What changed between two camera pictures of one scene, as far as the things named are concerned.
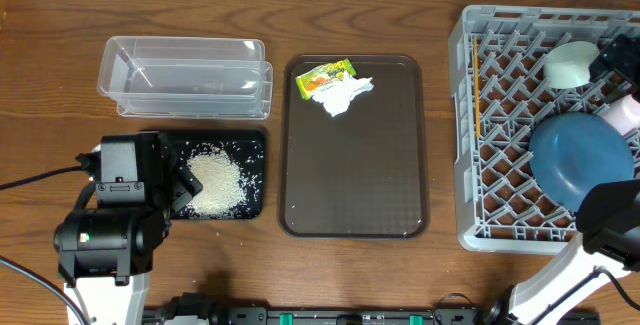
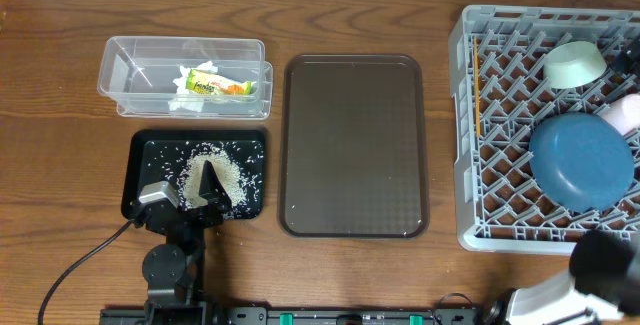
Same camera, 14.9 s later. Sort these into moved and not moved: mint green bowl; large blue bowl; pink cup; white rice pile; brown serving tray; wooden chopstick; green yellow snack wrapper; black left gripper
Moved: green yellow snack wrapper; black left gripper
Not moved: mint green bowl; white rice pile; wooden chopstick; pink cup; brown serving tray; large blue bowl
